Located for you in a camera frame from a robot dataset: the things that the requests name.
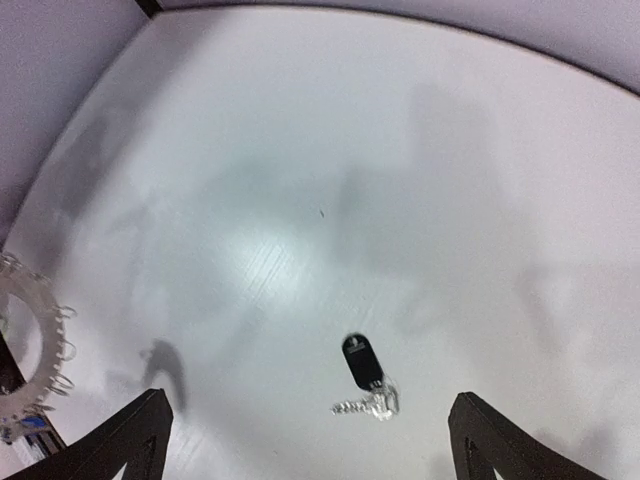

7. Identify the key with blue tag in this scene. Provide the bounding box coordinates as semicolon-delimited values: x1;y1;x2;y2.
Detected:
1;415;50;445

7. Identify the key with black tag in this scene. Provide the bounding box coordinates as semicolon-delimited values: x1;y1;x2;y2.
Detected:
330;333;400;421

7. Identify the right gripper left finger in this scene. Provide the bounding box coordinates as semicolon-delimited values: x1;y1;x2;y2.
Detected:
11;388;174;480

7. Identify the right black frame post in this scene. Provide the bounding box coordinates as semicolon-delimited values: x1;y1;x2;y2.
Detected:
135;0;164;19

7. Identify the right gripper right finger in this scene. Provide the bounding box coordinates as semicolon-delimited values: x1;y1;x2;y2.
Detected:
448;392;600;480

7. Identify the metal ring plate with keyrings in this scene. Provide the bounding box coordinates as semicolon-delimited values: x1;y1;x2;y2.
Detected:
1;253;76;427

